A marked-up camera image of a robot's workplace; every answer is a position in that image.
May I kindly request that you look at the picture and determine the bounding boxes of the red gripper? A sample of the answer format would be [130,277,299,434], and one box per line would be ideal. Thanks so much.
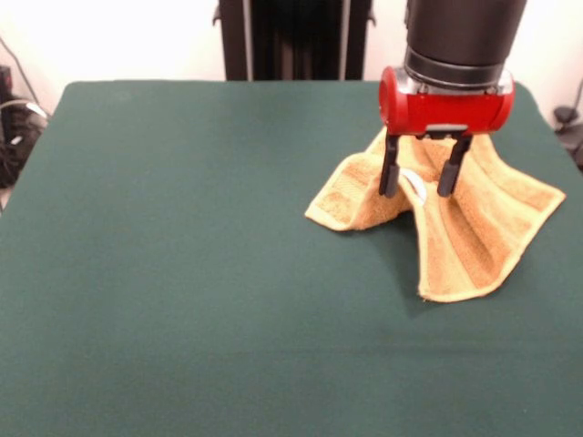
[378,66,517,198]

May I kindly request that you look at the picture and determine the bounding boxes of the black floor stand base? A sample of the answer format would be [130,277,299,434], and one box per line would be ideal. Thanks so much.
[552,105,583,172]

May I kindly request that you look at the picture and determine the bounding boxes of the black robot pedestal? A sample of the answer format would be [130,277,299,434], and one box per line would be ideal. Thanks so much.
[211,0,409,82]

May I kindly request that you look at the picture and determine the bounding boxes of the black equipment with cables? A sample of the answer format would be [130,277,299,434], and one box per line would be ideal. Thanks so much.
[0,63,49,188]

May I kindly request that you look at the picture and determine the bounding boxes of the yellow terry towel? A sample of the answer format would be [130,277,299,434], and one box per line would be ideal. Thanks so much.
[303,131,568,304]

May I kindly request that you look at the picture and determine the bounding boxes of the dark green table cloth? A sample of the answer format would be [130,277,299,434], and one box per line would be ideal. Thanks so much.
[0,80,583,437]

